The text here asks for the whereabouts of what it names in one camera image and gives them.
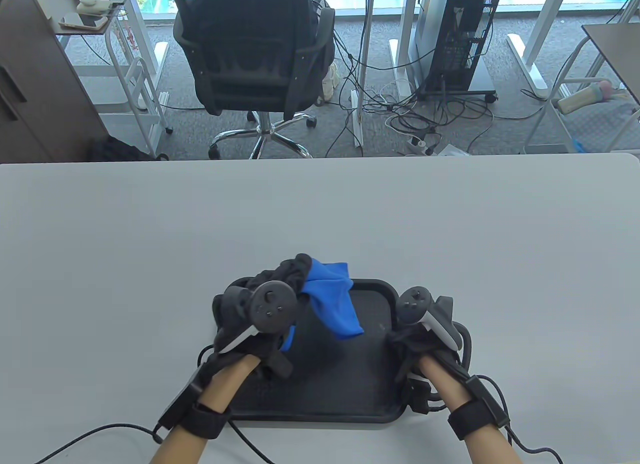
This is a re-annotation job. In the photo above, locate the black plastic tray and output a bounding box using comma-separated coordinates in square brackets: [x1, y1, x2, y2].
[217, 278, 408, 424]

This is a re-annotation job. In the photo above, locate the person's left forearm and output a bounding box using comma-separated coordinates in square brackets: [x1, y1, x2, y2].
[150, 354, 263, 464]

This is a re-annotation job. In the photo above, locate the black bag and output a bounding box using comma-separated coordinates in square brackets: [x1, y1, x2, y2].
[89, 135, 170, 163]

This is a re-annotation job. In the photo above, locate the blue rectangular towel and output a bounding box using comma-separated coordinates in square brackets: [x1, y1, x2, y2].
[280, 261, 365, 352]

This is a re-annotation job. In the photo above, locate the black left wrist strap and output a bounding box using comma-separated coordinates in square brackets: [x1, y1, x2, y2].
[157, 366, 232, 439]

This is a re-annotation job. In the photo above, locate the black office chair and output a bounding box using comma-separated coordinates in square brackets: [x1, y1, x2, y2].
[172, 0, 337, 160]

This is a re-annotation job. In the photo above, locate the pale blue cloth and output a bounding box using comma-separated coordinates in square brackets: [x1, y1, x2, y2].
[565, 91, 640, 152]

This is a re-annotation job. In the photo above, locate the person's left hand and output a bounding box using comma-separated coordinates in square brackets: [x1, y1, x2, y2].
[202, 254, 314, 382]

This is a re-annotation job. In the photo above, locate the white desk leg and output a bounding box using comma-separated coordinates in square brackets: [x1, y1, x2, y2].
[506, 0, 576, 99]
[389, 0, 418, 100]
[350, 0, 376, 149]

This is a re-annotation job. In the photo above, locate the pastel plush toy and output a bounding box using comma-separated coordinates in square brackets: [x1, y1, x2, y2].
[557, 80, 628, 116]

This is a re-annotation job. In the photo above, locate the black wrist strap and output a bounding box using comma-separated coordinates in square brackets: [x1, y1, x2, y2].
[157, 366, 232, 439]
[446, 376, 511, 441]

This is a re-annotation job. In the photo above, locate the black left glove cable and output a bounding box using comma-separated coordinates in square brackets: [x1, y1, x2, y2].
[35, 423, 166, 464]

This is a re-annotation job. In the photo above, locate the person's right hand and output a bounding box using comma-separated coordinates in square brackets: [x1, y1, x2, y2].
[385, 326, 472, 410]

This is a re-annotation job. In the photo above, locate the black glove cable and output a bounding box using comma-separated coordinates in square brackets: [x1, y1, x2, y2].
[500, 376, 566, 464]
[35, 423, 166, 464]

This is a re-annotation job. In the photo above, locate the white metal rack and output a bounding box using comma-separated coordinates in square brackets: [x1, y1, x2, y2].
[522, 34, 640, 155]

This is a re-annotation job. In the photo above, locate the brown cabinet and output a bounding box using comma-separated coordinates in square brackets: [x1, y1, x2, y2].
[0, 0, 109, 163]

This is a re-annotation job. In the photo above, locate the dark brown table top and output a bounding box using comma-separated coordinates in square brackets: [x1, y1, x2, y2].
[582, 23, 640, 107]

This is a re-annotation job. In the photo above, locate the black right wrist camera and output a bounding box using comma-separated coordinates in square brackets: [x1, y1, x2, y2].
[407, 376, 436, 415]

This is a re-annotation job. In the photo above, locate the grey wheeled computer stand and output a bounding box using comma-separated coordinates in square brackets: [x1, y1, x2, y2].
[417, 54, 499, 105]

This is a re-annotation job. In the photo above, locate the black computer tower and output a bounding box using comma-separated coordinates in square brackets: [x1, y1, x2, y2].
[407, 0, 502, 92]

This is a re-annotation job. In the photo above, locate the white shoe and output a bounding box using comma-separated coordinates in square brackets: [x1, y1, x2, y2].
[322, 61, 342, 103]

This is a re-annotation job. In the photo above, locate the white power strip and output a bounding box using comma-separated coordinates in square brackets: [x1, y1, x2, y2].
[406, 135, 441, 156]

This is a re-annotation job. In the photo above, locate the black right glove cable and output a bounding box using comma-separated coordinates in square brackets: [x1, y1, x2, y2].
[500, 376, 566, 464]

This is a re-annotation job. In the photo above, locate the smartphone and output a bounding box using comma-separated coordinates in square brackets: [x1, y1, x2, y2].
[59, 12, 108, 31]

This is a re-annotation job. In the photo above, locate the black right wrist strap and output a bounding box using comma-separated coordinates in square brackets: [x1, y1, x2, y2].
[446, 376, 511, 441]

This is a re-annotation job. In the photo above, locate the person's right forearm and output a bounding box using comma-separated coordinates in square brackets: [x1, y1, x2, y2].
[417, 356, 523, 464]

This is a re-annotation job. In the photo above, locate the black right hand controller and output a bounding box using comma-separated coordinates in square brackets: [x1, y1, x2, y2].
[396, 286, 463, 354]

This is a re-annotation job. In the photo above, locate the tangle of black cables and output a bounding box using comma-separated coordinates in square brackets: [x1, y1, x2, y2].
[325, 14, 496, 157]

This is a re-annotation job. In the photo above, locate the white metal side table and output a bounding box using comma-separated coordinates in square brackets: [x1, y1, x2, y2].
[55, 0, 174, 161]

